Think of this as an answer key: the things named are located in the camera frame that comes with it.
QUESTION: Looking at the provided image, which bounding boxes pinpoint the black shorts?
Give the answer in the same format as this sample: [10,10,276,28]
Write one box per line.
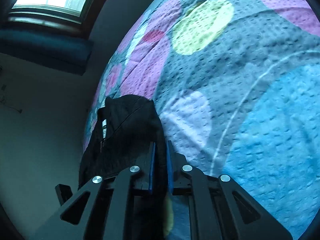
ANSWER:
[78,94,168,195]

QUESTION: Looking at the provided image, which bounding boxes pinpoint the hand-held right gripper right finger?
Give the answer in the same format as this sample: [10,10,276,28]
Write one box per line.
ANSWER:
[166,140,293,240]

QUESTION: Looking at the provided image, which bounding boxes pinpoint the colourful dotted bedspread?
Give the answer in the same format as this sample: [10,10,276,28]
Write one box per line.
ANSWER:
[82,0,320,240]

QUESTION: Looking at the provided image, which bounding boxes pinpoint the black wall cable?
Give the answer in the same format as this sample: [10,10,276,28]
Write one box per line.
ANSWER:
[0,95,23,113]

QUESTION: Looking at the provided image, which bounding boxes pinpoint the dark blue window seat cushion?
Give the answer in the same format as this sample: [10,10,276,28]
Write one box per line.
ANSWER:
[0,29,94,75]

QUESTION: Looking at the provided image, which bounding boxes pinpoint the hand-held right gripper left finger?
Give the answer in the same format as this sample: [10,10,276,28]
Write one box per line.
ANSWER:
[30,141,157,240]

